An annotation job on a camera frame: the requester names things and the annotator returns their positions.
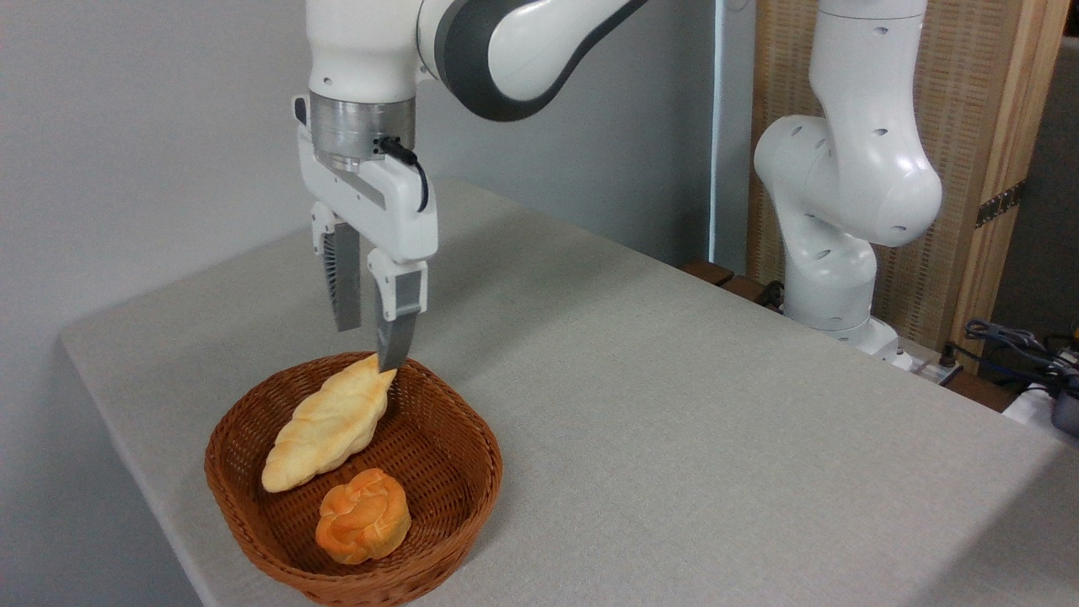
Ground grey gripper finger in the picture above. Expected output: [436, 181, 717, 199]
[310, 201, 363, 332]
[367, 247, 428, 373]

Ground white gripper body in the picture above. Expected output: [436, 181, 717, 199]
[293, 95, 439, 262]

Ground long braided pale bread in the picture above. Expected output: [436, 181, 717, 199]
[260, 353, 397, 494]

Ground brown wicker basket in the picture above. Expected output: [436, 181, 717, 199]
[204, 352, 504, 607]

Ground round orange bread roll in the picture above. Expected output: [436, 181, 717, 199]
[315, 469, 413, 566]

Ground brown wooden ledge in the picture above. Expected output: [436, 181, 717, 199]
[679, 259, 785, 313]

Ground woven wooden screen panel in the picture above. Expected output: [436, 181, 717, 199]
[746, 0, 1071, 372]

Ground black metal hinge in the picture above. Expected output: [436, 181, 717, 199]
[975, 180, 1028, 228]

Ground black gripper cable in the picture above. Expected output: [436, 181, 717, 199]
[378, 135, 430, 213]

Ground white vertical wall strip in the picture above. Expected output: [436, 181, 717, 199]
[708, 0, 727, 264]

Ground tangled dark cables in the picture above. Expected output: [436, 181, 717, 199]
[944, 319, 1079, 397]

